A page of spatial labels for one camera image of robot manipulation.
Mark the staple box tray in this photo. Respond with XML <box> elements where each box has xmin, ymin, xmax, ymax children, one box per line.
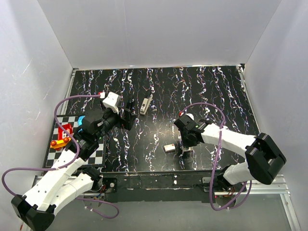
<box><xmin>182</xmin><ymin>146</ymin><xmax>193</xmax><ymax>153</ymax></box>

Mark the white staple box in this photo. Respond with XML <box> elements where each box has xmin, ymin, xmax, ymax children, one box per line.
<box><xmin>164</xmin><ymin>144</ymin><xmax>176</xmax><ymax>153</ymax></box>

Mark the black stapler magazine part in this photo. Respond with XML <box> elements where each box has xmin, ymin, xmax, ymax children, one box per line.
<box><xmin>126</xmin><ymin>95</ymin><xmax>135</xmax><ymax>111</ymax></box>

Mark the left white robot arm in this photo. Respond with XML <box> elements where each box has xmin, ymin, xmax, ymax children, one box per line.
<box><xmin>11</xmin><ymin>107</ymin><xmax>137</xmax><ymax>231</ymax></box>

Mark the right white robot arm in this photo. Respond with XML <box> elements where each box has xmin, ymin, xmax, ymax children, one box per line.
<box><xmin>174</xmin><ymin>115</ymin><xmax>287</xmax><ymax>191</ymax></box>

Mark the blue toy block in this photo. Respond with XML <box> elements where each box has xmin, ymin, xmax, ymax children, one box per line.
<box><xmin>77</xmin><ymin>115</ymin><xmax>85</xmax><ymax>132</ymax></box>

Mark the black white checkerboard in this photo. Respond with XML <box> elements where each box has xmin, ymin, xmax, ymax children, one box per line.
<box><xmin>43</xmin><ymin>115</ymin><xmax>106</xmax><ymax>168</ymax></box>

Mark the red toy house block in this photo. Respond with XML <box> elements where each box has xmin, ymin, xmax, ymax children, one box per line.
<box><xmin>58</xmin><ymin>123</ymin><xmax>73</xmax><ymax>140</ymax></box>

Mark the orange toy car base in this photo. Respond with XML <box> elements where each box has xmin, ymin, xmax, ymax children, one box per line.
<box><xmin>50</xmin><ymin>137</ymin><xmax>71</xmax><ymax>151</ymax></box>

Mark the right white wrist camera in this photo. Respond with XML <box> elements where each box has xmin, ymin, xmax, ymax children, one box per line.
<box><xmin>179</xmin><ymin>112</ymin><xmax>194</xmax><ymax>120</ymax></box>

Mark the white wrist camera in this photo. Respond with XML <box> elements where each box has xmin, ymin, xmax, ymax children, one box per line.
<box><xmin>179</xmin><ymin>112</ymin><xmax>194</xmax><ymax>120</ymax></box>
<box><xmin>99</xmin><ymin>92</ymin><xmax>120</xmax><ymax>114</ymax></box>

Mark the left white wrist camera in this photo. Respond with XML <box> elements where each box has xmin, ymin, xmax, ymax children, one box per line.
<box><xmin>99</xmin><ymin>92</ymin><xmax>120</xmax><ymax>114</ymax></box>

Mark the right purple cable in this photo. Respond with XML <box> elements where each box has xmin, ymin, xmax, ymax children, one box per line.
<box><xmin>179</xmin><ymin>102</ymin><xmax>253</xmax><ymax>212</ymax></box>

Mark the purple cable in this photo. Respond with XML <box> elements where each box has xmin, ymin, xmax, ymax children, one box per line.
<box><xmin>1</xmin><ymin>92</ymin><xmax>120</xmax><ymax>219</ymax></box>
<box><xmin>179</xmin><ymin>102</ymin><xmax>253</xmax><ymax>212</ymax></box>

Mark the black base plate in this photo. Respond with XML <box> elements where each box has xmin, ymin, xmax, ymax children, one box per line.
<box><xmin>101</xmin><ymin>171</ymin><xmax>224</xmax><ymax>205</ymax></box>

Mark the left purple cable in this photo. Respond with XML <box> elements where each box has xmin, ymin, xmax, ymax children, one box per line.
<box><xmin>1</xmin><ymin>92</ymin><xmax>120</xmax><ymax>219</ymax></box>

